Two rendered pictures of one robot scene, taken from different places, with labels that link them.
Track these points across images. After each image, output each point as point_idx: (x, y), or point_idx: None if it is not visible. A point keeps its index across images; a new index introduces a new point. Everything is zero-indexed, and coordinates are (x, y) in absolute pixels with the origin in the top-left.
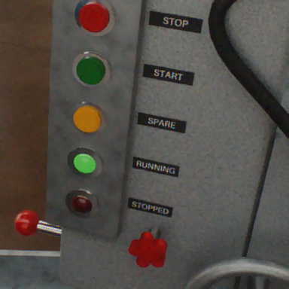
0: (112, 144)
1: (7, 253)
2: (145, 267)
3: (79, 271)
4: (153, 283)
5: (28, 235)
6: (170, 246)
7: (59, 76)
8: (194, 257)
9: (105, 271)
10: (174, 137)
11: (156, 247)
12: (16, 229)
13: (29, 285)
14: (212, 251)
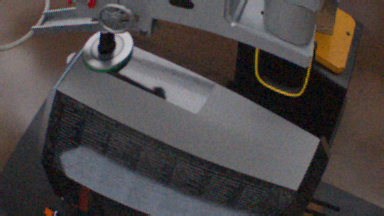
0: None
1: (72, 8)
2: (94, 8)
3: (79, 11)
4: (96, 12)
5: (70, 3)
6: (99, 2)
7: None
8: (105, 4)
9: (85, 10)
10: None
11: (92, 3)
12: (67, 2)
13: (77, 17)
14: (109, 2)
